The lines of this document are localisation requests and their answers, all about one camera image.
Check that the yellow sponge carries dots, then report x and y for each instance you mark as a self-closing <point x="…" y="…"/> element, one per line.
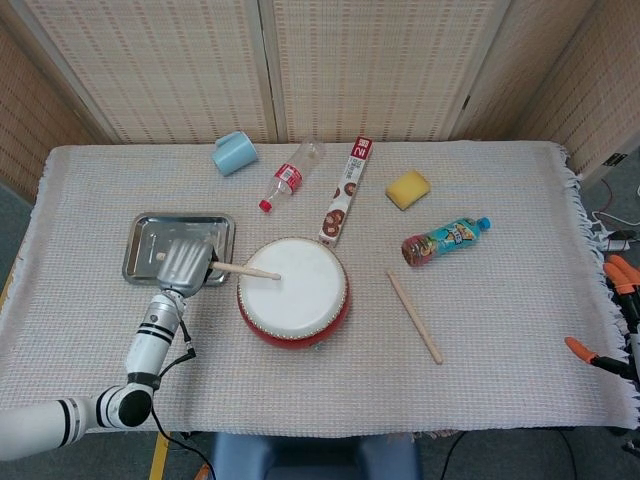
<point x="407" y="190"/>

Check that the juice bottle blue label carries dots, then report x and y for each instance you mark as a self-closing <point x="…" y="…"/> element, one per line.
<point x="445" y="241"/>

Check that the orange-tipped right robot hand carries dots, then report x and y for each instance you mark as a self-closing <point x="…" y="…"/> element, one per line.
<point x="631" y="295"/>

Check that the light blue plastic cup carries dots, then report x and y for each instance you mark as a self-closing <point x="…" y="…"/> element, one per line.
<point x="232" y="155"/>

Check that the woven bamboo screen panel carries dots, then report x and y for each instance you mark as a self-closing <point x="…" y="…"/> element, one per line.
<point x="530" y="60"/>
<point x="380" y="70"/>
<point x="165" y="75"/>
<point x="610" y="90"/>
<point x="30" y="115"/>

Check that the blue robot base cover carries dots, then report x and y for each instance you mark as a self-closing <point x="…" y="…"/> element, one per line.
<point x="315" y="457"/>

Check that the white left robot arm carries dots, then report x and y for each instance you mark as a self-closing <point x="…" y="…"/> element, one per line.
<point x="150" y="345"/>

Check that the wooden drumstick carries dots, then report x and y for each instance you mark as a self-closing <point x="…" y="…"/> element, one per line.
<point x="250" y="271"/>
<point x="414" y="316"/>

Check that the rectangular metal tray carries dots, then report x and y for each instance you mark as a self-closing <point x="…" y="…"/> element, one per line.
<point x="145" y="235"/>

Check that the white woven table cloth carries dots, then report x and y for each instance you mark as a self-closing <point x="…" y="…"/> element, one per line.
<point x="350" y="400"/>

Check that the red and white drum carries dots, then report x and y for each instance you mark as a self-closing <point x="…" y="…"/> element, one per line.
<point x="300" y="300"/>

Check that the white power adapter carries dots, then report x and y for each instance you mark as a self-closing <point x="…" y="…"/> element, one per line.
<point x="616" y="244"/>

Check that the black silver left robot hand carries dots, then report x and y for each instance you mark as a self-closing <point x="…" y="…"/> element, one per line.
<point x="182" y="265"/>

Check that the long white wrap box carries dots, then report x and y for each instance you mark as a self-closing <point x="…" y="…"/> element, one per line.
<point x="350" y="185"/>

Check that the clear bottle red label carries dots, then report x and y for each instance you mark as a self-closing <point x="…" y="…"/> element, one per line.
<point x="287" y="177"/>

